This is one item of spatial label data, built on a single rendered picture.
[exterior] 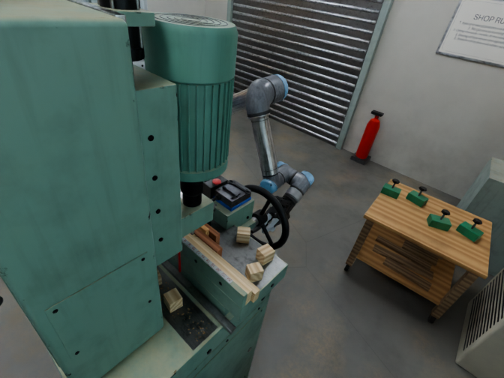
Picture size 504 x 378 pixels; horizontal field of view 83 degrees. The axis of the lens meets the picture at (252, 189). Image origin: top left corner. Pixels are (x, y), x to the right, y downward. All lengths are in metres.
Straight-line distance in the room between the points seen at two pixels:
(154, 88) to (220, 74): 0.13
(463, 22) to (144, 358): 3.29
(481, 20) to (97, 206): 3.23
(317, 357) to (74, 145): 1.61
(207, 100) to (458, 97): 3.03
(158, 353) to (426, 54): 3.24
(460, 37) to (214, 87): 2.96
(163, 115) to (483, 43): 3.07
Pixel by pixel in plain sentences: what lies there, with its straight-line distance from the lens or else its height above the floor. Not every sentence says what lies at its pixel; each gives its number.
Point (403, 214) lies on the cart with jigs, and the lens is 2.00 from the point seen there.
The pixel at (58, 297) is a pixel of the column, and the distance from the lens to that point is 0.58.
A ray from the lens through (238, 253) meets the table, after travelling 0.89.
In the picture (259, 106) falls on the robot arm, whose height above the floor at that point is 1.18.
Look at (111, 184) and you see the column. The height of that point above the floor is 1.30.
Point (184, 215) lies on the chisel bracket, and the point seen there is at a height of 1.07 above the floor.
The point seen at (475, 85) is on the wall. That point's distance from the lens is 3.39.
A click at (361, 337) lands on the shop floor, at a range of 1.96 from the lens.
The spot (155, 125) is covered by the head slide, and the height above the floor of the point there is 1.36.
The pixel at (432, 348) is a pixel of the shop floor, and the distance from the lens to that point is 2.15.
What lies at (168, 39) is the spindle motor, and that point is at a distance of 0.54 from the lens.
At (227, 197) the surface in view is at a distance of 0.93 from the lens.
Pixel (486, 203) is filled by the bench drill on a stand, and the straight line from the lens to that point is 2.59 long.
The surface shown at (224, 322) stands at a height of 0.81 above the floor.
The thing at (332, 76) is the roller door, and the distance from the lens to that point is 3.71.
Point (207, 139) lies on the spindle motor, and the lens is 0.60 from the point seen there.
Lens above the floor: 1.57
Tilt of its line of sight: 36 degrees down
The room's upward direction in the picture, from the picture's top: 9 degrees clockwise
